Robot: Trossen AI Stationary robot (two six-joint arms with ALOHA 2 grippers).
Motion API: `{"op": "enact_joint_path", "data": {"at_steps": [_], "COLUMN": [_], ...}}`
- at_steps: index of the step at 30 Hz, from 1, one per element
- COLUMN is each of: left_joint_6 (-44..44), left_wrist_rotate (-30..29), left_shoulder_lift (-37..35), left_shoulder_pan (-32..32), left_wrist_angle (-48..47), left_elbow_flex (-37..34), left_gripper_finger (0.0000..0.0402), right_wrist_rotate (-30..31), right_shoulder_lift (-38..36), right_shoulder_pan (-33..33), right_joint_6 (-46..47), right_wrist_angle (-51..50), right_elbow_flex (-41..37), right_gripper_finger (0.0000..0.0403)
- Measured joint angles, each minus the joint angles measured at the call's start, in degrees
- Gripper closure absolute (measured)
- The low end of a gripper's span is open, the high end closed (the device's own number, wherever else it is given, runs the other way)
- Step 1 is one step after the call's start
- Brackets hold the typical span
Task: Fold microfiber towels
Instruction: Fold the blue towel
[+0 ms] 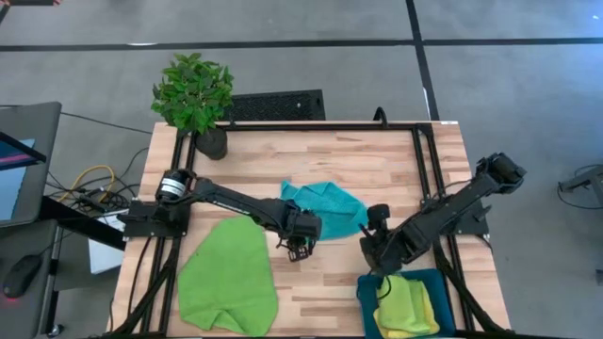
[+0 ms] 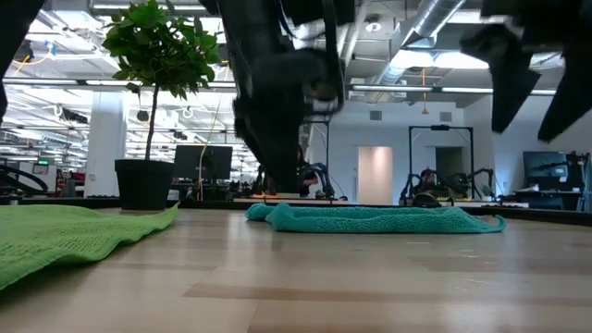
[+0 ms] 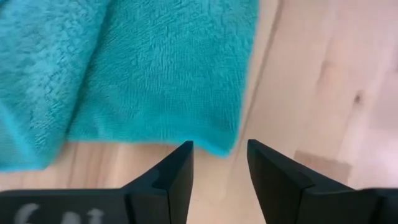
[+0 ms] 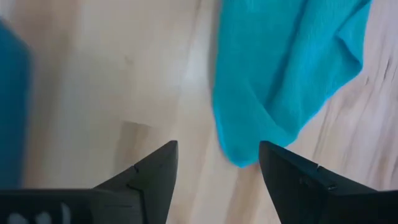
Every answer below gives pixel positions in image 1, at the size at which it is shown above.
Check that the yellow microfiber towel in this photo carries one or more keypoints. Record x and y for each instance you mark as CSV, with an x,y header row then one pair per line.
x,y
431,311

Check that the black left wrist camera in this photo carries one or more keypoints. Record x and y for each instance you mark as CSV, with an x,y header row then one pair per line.
x,y
299,254

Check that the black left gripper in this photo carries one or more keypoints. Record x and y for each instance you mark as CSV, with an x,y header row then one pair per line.
x,y
301,223

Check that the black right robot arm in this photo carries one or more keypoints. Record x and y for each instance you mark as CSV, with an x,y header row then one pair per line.
x,y
447,212

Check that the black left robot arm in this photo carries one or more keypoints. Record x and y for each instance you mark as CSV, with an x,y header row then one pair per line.
x,y
226,198

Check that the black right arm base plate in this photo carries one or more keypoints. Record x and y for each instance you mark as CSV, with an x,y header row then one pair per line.
x,y
476,221

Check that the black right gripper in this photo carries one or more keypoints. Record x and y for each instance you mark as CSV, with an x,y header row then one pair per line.
x,y
386,249

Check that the green potted plant black pot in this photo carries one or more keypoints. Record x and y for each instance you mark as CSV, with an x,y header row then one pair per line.
x,y
193,94

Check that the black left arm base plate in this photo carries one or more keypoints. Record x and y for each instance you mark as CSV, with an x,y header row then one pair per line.
x,y
141,226

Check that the desk caster wheel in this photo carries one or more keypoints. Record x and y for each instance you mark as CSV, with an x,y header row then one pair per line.
x,y
55,330

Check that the grey stand base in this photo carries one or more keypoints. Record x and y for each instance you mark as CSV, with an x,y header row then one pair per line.
x,y
584,181

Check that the grey side desk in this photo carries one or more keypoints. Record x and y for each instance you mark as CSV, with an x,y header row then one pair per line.
x,y
28,117

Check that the teal microfiber towel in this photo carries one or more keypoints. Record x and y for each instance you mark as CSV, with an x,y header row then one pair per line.
x,y
334,207

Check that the black aluminium table frame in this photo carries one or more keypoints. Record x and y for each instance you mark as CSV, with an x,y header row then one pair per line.
x,y
306,126

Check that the black computer mouse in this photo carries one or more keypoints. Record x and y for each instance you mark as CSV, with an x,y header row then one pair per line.
x,y
21,275

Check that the black metal beam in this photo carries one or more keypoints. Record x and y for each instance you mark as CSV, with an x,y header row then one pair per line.
x,y
85,226

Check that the lime green microfiber towel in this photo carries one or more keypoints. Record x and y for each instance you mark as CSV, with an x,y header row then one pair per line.
x,y
402,306

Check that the white paper sheet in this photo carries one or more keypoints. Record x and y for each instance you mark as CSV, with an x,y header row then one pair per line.
x,y
106,259

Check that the blue plastic tray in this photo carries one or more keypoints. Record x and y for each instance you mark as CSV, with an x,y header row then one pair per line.
x,y
365,292

